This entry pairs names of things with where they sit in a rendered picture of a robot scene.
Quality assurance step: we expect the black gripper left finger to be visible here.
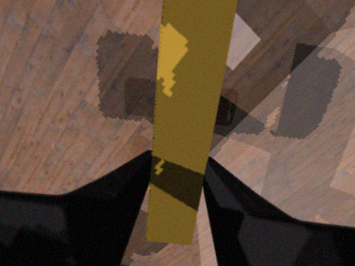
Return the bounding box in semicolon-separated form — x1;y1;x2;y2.
0;150;152;266

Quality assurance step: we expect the yellow bar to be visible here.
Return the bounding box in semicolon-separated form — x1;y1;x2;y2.
146;0;238;246

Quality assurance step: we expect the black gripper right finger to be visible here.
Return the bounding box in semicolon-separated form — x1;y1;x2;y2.
203;157;355;266

